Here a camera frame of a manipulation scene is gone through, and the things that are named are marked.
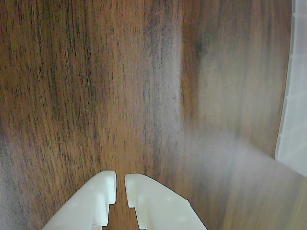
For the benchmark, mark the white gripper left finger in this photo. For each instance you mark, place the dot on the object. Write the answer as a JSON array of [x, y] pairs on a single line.
[[91, 204]]

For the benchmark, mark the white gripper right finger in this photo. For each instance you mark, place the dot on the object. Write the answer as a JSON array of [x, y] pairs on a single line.
[[163, 207]]

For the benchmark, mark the clear plastic storage box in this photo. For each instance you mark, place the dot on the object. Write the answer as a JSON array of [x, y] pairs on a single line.
[[296, 107]]

